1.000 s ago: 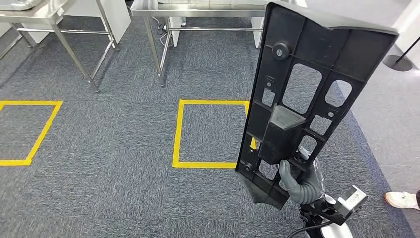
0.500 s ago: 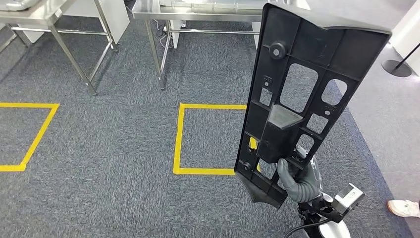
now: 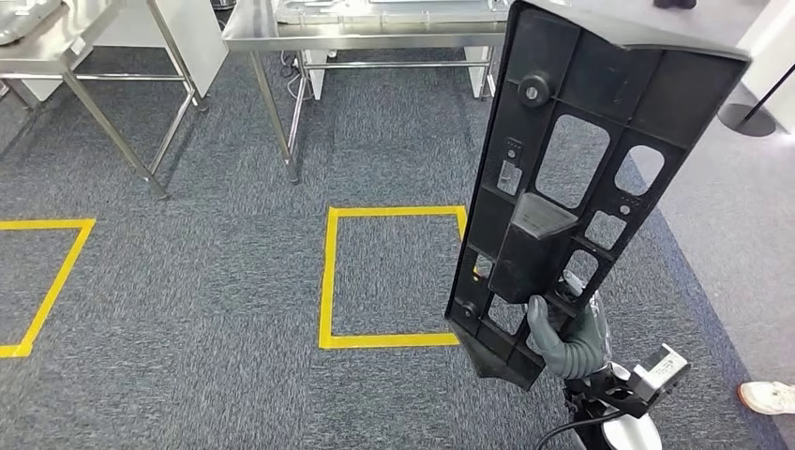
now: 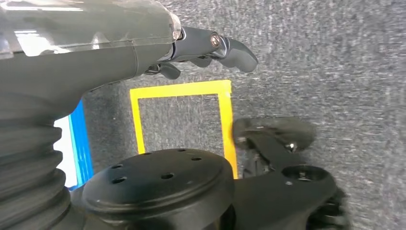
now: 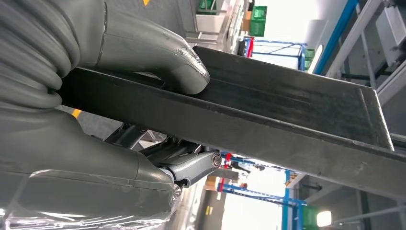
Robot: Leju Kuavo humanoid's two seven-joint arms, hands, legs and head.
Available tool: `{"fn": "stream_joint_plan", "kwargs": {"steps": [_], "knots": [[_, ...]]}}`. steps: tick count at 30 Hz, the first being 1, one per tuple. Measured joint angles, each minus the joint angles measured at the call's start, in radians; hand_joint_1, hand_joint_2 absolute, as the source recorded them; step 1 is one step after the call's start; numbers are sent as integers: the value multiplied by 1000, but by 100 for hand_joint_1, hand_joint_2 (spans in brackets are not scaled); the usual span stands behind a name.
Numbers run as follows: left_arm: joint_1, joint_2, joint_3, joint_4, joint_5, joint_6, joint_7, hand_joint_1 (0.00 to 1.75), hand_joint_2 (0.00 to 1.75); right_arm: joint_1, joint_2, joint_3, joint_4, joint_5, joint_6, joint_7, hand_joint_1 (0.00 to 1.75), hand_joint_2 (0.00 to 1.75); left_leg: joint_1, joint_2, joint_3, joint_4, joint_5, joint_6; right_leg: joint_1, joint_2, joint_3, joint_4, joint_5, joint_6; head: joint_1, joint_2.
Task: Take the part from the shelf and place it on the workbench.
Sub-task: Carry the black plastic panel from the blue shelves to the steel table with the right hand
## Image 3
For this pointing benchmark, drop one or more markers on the shiny metal sheet part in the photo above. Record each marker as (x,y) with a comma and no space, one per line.
(25,18)

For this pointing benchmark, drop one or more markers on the black plastic mounting plate part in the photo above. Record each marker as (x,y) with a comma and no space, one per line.
(621,68)

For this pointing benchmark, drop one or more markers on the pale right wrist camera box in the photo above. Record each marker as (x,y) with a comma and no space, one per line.
(661,369)

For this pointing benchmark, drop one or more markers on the person's white shoe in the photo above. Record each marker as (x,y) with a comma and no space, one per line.
(767,397)

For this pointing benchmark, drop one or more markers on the stainless steel workbench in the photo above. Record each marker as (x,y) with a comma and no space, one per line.
(372,41)

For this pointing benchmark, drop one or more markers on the white cabinet with light strip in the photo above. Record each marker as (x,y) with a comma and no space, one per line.
(776,56)

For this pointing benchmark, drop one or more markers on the steel table with stretcher bars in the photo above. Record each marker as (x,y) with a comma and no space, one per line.
(37,59)

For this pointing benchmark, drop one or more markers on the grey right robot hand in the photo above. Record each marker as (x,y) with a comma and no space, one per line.
(577,354)

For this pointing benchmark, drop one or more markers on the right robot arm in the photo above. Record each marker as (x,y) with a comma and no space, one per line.
(627,435)

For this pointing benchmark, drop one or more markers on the black stanchion post with base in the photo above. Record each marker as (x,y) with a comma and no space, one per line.
(745,121)

